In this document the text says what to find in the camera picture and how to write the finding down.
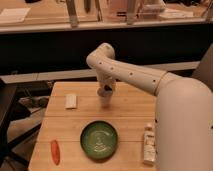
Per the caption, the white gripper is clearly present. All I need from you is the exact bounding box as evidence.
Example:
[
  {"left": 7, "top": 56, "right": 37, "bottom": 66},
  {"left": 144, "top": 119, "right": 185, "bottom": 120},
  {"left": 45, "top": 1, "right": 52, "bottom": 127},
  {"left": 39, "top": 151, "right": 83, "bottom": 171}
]
[{"left": 97, "top": 74, "right": 116, "bottom": 97}]

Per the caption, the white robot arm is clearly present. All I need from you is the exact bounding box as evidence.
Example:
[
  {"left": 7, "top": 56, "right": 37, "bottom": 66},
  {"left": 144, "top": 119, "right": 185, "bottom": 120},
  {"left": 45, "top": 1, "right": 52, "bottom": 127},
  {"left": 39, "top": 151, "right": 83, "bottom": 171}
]
[{"left": 86, "top": 43, "right": 213, "bottom": 171}]

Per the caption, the white eraser block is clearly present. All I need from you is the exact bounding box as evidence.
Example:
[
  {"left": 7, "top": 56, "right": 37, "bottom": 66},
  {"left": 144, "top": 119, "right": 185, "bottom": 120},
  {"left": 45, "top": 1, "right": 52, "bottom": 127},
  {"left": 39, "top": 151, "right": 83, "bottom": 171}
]
[{"left": 65, "top": 94, "right": 77, "bottom": 109}]

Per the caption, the green ceramic bowl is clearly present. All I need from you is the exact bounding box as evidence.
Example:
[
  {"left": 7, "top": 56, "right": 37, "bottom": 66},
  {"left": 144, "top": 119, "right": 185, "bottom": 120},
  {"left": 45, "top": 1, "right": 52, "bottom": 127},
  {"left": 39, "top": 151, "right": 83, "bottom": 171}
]
[{"left": 80, "top": 120, "right": 118, "bottom": 160}]

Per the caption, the white tube bottle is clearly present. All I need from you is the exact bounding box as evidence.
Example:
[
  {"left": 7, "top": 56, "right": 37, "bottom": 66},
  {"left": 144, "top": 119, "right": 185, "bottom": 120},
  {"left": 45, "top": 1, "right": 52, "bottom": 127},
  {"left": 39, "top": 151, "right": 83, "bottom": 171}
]
[{"left": 143, "top": 124, "right": 156, "bottom": 165}]

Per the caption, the orange carrot toy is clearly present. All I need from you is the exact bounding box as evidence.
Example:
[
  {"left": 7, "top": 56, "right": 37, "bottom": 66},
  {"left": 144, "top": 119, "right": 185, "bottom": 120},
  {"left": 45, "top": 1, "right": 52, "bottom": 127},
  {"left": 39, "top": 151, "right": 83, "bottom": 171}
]
[{"left": 51, "top": 140, "right": 60, "bottom": 165}]

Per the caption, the white paper sheet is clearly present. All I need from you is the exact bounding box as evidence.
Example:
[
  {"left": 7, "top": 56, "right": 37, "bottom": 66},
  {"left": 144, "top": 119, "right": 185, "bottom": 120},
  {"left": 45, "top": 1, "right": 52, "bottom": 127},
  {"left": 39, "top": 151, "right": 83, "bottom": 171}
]
[{"left": 0, "top": 8, "right": 30, "bottom": 24}]

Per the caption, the black furniture at left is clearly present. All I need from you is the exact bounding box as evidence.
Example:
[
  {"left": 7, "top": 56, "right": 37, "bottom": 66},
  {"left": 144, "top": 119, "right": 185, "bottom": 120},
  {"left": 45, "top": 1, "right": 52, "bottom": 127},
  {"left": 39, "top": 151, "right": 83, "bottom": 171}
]
[{"left": 0, "top": 79, "right": 41, "bottom": 166}]

